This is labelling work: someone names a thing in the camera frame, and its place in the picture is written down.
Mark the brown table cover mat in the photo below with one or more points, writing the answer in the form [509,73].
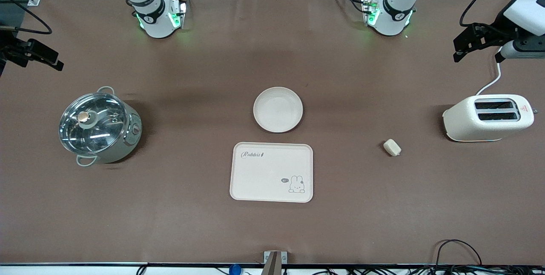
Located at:
[170,224]

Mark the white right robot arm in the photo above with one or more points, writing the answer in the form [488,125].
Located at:
[155,19]

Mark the glass pot lid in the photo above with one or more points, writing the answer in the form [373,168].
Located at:
[91,124]

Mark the grey metal camera bracket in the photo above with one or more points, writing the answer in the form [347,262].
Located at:
[274,262]

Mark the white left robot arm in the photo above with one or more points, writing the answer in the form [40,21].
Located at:
[391,17]

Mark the small blue round object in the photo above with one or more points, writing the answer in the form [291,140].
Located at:
[234,270]

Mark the small pale bun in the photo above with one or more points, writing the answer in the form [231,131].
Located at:
[392,147]

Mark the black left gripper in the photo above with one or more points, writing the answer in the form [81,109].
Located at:
[498,30]

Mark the round cream plate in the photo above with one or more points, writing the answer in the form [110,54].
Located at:
[278,110]

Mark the cream rabbit print tray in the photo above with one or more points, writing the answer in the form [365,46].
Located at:
[264,177]

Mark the cream two-slot toaster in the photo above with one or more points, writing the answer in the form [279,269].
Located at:
[468,124]

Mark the steel pot with glass lid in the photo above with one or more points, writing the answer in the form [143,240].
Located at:
[130,138]

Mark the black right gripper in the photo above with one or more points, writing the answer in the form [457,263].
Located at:
[9,48]

